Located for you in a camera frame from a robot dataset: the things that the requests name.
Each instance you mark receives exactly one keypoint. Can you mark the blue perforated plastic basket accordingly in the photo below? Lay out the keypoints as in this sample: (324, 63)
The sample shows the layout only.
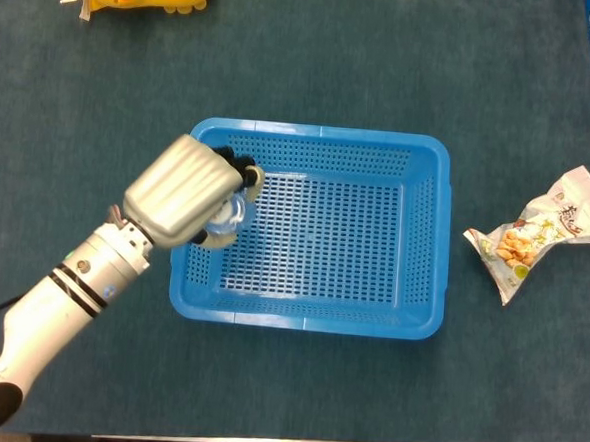
(330, 132)

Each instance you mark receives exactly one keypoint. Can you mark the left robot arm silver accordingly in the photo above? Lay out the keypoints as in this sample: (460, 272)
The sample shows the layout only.
(59, 307)

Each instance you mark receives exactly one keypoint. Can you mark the transparent water bottle white cap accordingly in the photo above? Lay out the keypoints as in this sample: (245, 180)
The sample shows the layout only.
(236, 216)

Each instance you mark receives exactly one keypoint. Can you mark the left robot hand silver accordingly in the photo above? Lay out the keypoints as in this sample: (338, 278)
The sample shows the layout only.
(182, 189)

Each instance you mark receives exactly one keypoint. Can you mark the white snack bag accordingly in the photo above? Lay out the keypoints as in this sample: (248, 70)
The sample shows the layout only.
(519, 245)

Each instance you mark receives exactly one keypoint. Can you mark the teal table mat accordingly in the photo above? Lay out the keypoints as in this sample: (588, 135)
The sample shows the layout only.
(335, 58)

